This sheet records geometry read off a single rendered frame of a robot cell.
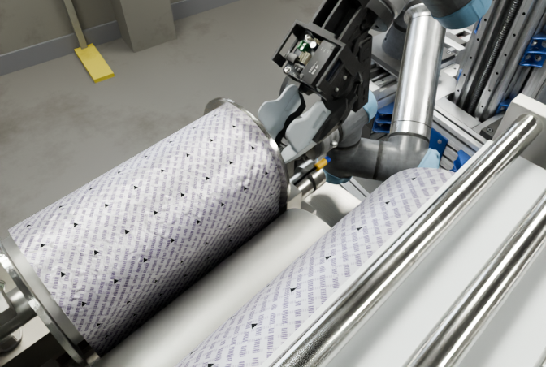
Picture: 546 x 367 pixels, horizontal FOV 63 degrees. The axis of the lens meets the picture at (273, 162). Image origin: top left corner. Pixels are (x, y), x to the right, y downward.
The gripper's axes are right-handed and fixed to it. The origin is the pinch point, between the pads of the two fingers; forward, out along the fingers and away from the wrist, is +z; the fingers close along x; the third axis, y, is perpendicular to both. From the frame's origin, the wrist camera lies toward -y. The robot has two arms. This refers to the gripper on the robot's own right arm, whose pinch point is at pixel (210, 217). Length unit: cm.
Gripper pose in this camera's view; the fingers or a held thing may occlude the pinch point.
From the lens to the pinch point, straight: 66.6
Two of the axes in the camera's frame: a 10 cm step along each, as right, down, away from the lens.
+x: 6.9, 5.3, -4.9
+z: -7.2, 5.1, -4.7
